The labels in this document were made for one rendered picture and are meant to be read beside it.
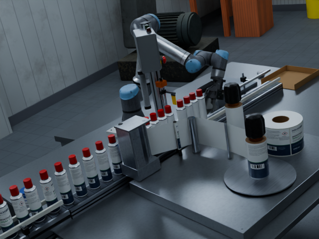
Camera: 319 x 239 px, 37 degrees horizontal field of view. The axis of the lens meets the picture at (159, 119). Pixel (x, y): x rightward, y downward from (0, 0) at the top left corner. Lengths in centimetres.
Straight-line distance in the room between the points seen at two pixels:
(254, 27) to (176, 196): 569
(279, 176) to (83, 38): 481
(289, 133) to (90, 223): 98
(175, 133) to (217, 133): 20
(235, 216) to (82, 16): 500
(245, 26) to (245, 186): 570
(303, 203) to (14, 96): 437
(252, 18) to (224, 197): 571
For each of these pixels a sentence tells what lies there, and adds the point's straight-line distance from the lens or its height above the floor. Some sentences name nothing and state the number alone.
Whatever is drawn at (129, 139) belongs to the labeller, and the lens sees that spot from 215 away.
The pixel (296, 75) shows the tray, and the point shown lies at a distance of 340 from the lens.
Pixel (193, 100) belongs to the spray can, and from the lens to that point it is 259.
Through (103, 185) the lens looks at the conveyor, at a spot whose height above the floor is 88.
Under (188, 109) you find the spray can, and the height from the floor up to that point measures 102.
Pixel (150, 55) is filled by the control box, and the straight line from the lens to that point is 237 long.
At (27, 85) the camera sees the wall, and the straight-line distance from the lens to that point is 598.
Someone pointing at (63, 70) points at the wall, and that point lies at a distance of 634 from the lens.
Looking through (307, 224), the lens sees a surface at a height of 22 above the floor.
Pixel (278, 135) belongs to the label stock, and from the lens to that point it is 224.
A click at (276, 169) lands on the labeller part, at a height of 89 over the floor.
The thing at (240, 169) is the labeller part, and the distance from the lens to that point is 219.
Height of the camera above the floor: 201
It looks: 23 degrees down
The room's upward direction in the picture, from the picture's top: 10 degrees counter-clockwise
